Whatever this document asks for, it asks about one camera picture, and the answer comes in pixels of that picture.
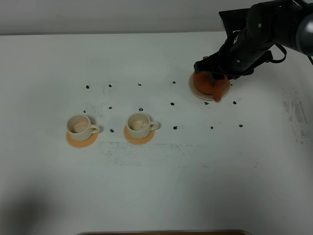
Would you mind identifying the right orange coaster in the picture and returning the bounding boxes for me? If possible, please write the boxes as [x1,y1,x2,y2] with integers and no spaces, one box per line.
[123,125,155,145]

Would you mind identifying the orange coaster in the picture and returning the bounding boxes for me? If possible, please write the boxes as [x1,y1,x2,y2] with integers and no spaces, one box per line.
[66,129,98,148]
[123,125,155,145]

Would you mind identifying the cream teapot coaster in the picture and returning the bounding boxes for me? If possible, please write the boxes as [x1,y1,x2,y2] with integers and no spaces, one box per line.
[188,73,231,101]

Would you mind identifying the brown clay teapot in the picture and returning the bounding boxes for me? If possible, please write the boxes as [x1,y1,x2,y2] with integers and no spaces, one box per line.
[192,56,230,102]

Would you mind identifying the brown tray edge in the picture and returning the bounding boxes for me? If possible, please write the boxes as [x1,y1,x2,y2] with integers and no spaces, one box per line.
[79,230,250,235]

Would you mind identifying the white teacup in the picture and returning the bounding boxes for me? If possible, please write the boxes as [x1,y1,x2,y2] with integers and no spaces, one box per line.
[126,112,160,139]
[67,115,100,141]

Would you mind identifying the left orange coaster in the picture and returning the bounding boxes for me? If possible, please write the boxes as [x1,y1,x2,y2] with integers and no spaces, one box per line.
[66,129,98,148]

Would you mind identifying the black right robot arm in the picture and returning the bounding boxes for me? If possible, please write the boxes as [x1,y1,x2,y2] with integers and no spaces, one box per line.
[194,0,313,80]

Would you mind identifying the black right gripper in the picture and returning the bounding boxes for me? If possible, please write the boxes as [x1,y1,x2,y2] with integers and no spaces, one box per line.
[194,2,287,81]

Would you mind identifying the right white teacup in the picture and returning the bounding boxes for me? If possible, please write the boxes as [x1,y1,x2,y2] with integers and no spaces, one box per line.
[126,112,160,139]

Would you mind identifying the left white teacup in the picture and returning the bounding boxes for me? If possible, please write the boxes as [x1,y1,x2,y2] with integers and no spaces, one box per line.
[67,115,100,141]

